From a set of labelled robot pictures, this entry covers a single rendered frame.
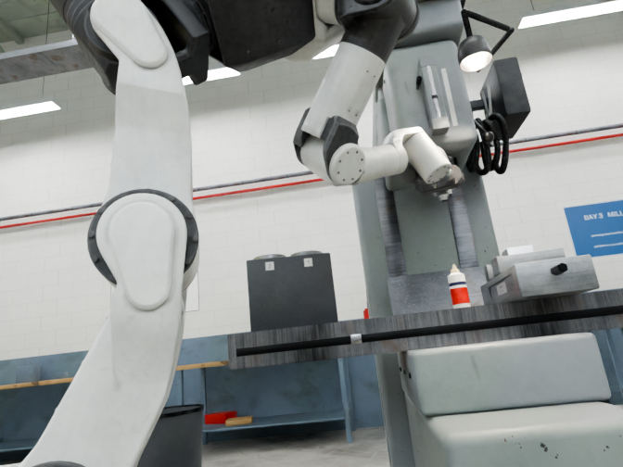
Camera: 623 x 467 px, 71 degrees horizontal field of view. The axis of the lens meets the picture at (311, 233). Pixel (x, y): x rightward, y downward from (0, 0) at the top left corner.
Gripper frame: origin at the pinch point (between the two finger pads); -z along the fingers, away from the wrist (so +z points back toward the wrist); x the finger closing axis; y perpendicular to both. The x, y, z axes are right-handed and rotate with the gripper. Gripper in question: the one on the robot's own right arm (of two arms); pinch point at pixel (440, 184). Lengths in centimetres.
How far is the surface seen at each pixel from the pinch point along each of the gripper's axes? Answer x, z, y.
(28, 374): 533, -230, 25
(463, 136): -8.3, 6.6, -8.9
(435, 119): -3.1, 12.8, -12.7
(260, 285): 46, 21, 22
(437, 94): -4.7, 12.0, -19.7
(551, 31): -124, -481, -345
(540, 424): -11, 38, 54
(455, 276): 0.0, 6.9, 25.8
